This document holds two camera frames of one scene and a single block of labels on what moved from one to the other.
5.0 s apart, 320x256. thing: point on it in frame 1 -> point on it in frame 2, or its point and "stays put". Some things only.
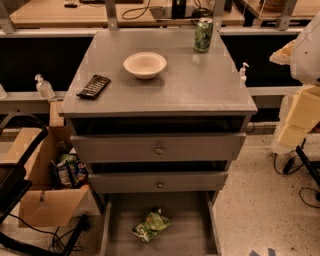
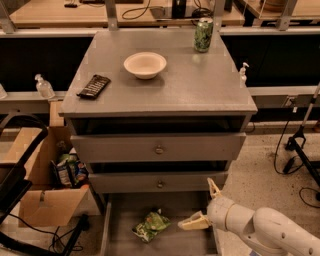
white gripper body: x=307 y=55 -> x=218 y=210
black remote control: x=94 y=87 stays put
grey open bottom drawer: x=192 y=231 stays put
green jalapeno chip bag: x=152 y=224 stays put
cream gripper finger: x=283 y=55 -> x=196 y=221
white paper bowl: x=145 y=65 stays put
